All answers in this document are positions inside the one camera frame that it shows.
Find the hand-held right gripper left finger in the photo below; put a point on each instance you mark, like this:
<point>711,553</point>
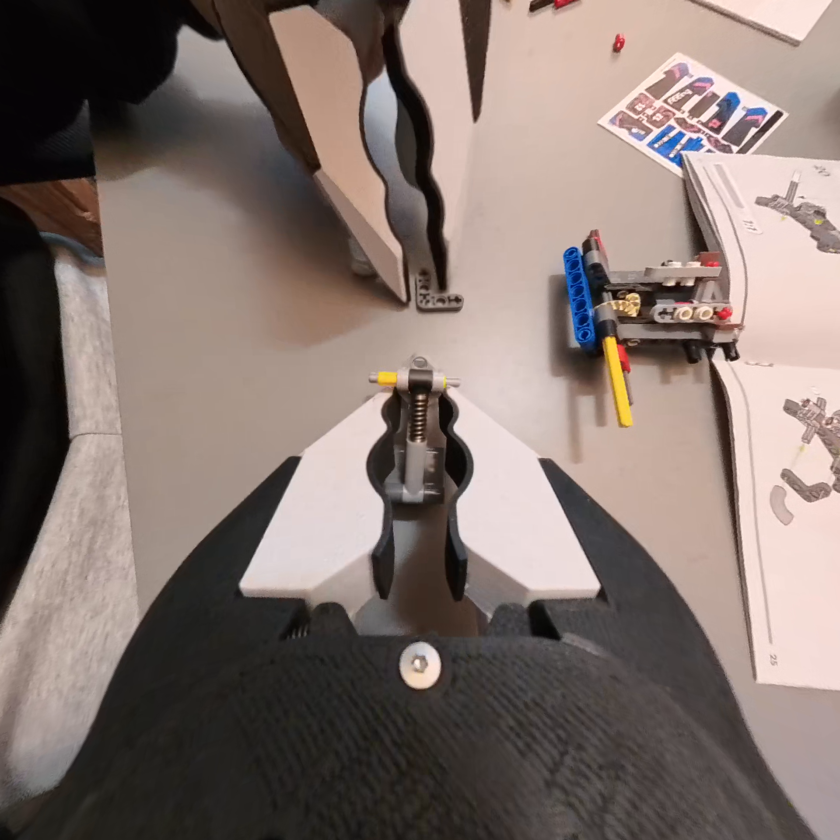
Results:
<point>315,525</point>

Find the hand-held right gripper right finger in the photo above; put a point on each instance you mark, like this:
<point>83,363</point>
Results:
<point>525,525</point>

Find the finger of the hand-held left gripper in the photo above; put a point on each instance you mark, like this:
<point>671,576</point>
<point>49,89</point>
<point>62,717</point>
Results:
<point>476,39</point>
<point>328,98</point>

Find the grey lego shock absorber assembly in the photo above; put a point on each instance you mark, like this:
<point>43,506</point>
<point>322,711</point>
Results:
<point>417,420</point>

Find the dark grey L-shaped lego piece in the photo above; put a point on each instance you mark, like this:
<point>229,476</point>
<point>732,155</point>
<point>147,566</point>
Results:
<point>436,294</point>

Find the person's left forearm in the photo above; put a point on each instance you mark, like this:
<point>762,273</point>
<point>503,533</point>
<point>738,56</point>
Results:
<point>98,52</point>

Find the black and red lego pin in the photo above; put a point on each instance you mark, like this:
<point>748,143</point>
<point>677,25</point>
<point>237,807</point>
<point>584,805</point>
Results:
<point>558,4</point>

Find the lego sticker sheet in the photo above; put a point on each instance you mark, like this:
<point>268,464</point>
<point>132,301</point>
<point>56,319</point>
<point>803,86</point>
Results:
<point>695,111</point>

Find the partly built lego chassis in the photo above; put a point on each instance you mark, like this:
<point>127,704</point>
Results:
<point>656,308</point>

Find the person's grey trousers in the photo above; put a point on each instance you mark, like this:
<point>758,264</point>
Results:
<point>79,525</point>

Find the open instruction manual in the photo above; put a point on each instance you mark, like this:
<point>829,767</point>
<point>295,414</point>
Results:
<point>787,525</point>

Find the small white instruction booklet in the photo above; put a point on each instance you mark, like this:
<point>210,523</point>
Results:
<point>768,13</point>

